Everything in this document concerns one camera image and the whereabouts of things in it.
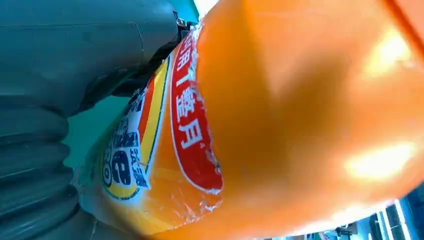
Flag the blue shelf rack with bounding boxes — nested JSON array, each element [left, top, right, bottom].
[[331, 188, 424, 240]]

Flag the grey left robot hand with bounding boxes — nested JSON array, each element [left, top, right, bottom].
[[0, 0, 198, 118]]

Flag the orange drink bottle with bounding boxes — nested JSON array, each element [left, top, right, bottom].
[[71, 0, 424, 240]]

